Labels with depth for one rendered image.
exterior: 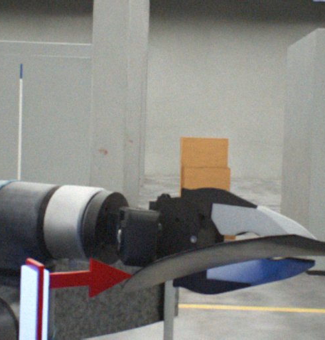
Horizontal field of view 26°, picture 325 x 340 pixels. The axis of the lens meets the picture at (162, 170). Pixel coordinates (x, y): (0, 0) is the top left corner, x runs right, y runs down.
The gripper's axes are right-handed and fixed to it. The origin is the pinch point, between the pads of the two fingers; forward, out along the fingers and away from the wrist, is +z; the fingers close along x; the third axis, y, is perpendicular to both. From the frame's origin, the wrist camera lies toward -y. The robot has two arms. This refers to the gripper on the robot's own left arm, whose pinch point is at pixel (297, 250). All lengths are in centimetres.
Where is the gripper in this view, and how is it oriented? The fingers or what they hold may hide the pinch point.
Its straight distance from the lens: 60.8
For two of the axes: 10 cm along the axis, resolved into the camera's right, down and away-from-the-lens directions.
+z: 9.0, 0.6, -4.3
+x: -0.9, 10.0, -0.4
